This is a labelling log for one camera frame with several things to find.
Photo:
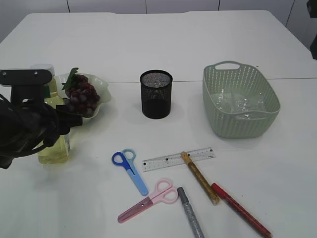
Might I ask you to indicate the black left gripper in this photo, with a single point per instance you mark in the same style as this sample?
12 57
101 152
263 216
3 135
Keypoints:
31 128

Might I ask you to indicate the pink scissors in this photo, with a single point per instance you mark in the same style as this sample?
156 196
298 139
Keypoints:
164 192

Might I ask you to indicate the clear plastic ruler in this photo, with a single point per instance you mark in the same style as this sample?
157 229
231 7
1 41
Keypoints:
176 159

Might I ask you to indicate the blue scissors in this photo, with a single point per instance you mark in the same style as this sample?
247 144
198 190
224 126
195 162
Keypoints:
125 158

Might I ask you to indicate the purple grape bunch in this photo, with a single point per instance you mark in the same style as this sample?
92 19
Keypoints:
81 96

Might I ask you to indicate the silver glitter pen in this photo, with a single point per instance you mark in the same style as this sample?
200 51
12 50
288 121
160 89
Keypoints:
191 217

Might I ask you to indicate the yellow oil bottle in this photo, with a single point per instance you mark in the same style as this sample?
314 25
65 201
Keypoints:
58 153

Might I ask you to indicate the pale green wavy plate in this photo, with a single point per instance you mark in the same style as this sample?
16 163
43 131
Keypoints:
99 84

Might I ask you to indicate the gold glitter pen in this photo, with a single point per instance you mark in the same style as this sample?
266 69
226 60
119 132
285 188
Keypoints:
200 178

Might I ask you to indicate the red glitter pen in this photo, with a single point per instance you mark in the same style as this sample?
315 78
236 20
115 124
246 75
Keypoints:
242 212

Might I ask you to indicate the green plastic basket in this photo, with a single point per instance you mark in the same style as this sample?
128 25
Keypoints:
247 80

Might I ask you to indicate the black mesh pen holder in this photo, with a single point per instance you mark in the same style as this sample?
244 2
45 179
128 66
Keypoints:
156 89

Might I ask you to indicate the clear plastic sheet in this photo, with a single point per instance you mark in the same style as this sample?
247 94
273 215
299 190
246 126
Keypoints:
243 106

